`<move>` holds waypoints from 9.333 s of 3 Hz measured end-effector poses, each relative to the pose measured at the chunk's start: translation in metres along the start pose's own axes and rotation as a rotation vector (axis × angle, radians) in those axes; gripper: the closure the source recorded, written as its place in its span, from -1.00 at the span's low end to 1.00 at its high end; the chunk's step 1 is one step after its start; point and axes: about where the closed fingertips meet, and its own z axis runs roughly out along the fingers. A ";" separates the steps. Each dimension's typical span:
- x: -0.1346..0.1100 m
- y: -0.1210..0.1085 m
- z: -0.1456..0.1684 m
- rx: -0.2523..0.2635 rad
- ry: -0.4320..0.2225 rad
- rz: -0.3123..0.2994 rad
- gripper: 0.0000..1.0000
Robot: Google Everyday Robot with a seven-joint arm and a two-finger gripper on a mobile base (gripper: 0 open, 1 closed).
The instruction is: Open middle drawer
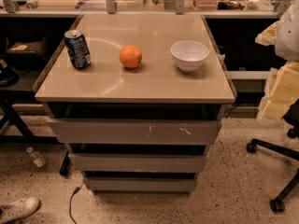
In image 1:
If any grey top drawer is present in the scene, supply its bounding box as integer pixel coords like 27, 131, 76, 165
49, 119, 221, 145

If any black cable on floor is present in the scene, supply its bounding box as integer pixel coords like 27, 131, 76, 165
68, 184, 84, 224

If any blue soda can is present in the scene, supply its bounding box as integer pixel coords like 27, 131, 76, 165
64, 29, 91, 69

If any white sneaker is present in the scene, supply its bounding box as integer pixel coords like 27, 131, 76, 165
0, 197, 40, 224

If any clear plastic bottle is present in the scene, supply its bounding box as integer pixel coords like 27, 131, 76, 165
26, 147, 46, 168

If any orange fruit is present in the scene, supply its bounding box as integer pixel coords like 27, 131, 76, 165
119, 45, 142, 69

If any white bowl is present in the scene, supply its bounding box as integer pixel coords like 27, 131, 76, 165
170, 40, 209, 72

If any grey bottom drawer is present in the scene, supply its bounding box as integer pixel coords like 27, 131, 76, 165
83, 177, 197, 192

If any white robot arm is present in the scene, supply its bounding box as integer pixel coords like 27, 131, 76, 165
255, 0, 299, 123

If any grey drawer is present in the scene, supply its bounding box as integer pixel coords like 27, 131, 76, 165
69, 153, 206, 173
49, 119, 221, 145
83, 177, 197, 192

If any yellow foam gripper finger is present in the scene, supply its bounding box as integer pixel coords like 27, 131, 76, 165
255, 21, 278, 46
257, 61, 299, 120

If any grey drawer cabinet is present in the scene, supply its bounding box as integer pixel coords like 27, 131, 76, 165
34, 13, 235, 180

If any black table frame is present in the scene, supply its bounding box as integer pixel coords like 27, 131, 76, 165
0, 91, 71, 176

